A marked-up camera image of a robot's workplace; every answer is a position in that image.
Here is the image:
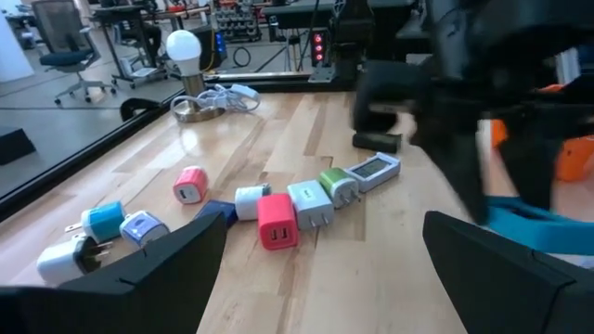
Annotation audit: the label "black box red lights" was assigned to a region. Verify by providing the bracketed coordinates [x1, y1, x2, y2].
[310, 28, 327, 67]

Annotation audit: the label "red dual port charger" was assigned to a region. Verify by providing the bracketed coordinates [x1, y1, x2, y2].
[256, 192, 301, 251]

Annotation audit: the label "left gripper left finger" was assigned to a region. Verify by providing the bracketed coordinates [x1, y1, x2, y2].
[0, 212, 228, 334]

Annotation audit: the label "black computer tower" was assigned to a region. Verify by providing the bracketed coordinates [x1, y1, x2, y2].
[203, 25, 229, 71]

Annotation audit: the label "small white wall charger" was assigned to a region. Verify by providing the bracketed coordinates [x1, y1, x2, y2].
[233, 182, 274, 222]

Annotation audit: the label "teal white wall charger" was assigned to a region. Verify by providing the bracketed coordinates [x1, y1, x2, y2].
[63, 199, 127, 244]

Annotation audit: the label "white digital display unit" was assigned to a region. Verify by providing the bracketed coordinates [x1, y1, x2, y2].
[342, 151, 403, 194]

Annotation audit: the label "metal storage rack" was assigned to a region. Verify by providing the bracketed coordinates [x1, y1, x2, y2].
[213, 0, 262, 44]

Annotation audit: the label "black floor box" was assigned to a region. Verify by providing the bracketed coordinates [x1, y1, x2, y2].
[0, 127, 37, 166]

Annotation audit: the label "white grey wall charger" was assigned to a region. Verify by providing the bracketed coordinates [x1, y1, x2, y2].
[286, 179, 336, 232]

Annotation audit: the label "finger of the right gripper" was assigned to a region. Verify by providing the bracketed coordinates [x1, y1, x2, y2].
[498, 136, 558, 211]
[352, 59, 489, 225]

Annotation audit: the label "navy blue box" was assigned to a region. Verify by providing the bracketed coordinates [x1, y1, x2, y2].
[192, 199, 239, 229]

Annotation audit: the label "white charger black face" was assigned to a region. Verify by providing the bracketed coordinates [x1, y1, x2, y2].
[35, 233, 114, 288]

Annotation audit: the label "small pink wall charger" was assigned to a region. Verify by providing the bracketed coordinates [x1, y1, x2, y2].
[172, 165, 210, 206]

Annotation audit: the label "grey office chair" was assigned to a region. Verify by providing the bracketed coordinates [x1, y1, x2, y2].
[31, 0, 118, 106]

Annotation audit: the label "white bulb and wrappers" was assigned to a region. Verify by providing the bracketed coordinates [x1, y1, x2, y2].
[165, 29, 227, 124]

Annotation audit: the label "black background desk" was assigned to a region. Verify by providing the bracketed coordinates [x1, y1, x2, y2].
[90, 2, 213, 90]

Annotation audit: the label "orange plastic basket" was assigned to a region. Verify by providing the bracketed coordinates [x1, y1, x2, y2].
[489, 83, 594, 183]

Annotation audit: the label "white power cord bundle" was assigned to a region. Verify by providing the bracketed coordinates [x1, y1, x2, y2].
[169, 83, 262, 116]

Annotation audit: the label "green white wall charger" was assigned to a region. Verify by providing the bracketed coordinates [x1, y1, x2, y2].
[317, 166, 362, 210]

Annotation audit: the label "black edge bracket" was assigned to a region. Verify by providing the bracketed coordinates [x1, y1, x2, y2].
[119, 97, 161, 123]

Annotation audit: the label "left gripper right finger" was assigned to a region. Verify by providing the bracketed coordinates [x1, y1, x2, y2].
[422, 211, 594, 334]

